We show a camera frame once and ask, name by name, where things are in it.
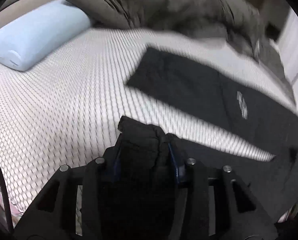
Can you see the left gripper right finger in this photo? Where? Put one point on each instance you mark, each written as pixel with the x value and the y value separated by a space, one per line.
pixel 191 215

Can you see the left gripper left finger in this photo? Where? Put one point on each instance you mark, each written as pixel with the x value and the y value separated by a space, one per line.
pixel 99 218

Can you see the black pants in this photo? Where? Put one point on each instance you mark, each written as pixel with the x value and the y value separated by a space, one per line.
pixel 265 129

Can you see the light blue bolster pillow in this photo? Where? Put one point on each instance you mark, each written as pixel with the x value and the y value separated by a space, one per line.
pixel 25 41

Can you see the dark grey duvet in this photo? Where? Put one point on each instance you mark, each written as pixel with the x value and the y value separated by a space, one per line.
pixel 235 21

